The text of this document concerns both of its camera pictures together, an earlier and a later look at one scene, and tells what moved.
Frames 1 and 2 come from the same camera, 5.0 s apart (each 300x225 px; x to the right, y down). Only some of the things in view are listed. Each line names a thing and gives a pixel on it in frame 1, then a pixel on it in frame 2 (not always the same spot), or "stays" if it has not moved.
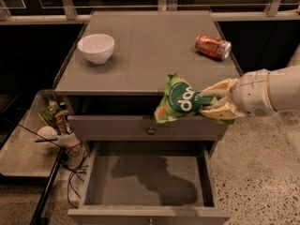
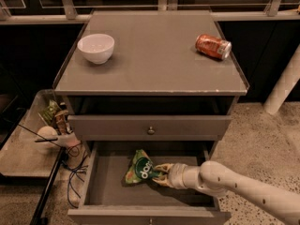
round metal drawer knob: [150, 131] stays
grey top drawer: [145, 127] stays
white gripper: [252, 93] → [176, 175]
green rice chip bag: [181, 100] → [141, 169]
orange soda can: [213, 46] stays
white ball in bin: [47, 132] stays
